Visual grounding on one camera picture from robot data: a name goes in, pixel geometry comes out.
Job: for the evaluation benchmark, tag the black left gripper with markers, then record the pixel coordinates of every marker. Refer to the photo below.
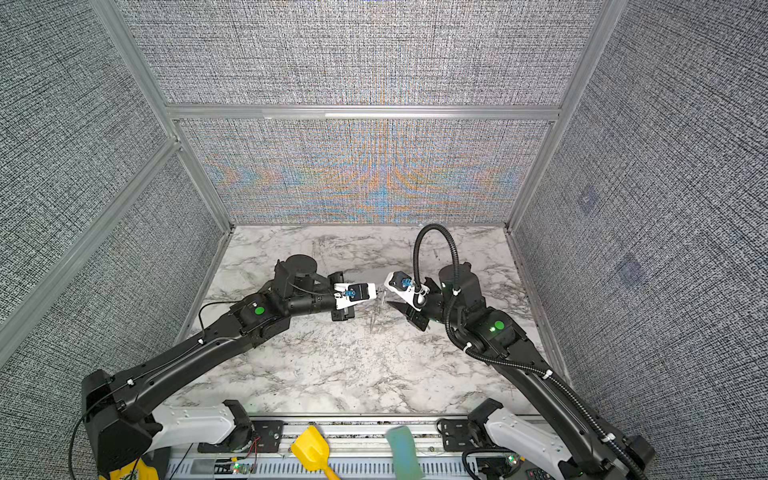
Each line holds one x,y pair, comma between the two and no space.
344,315

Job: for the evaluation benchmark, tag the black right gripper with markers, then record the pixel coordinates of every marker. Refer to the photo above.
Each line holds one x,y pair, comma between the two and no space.
414,316

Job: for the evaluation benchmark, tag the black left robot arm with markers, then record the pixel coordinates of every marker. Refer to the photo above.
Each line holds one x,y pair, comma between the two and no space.
123,414

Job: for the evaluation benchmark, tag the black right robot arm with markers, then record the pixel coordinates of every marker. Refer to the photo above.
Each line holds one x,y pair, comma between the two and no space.
577,442

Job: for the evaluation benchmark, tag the yellow plastic scoop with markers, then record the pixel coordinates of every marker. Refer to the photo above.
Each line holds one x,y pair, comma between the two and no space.
312,451

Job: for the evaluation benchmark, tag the teal green sponge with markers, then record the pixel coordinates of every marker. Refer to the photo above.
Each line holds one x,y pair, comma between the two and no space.
404,454

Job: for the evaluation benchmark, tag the black remote control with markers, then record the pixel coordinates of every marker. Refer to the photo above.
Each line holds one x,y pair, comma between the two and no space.
538,474

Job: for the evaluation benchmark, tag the yellow black work glove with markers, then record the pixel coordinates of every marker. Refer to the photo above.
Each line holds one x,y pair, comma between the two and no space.
135,471

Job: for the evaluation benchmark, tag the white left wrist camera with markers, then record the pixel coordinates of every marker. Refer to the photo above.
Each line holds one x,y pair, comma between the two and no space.
351,294

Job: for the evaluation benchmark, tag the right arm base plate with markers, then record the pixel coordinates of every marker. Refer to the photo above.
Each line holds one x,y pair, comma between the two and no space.
460,434

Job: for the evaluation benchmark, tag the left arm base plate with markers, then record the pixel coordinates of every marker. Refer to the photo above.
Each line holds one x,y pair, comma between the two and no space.
264,436

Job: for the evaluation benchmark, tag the aluminium horizontal frame bar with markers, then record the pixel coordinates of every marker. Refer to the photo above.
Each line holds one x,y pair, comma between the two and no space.
327,112

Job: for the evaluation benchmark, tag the aluminium corner frame post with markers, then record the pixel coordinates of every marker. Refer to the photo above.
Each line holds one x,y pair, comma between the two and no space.
112,20

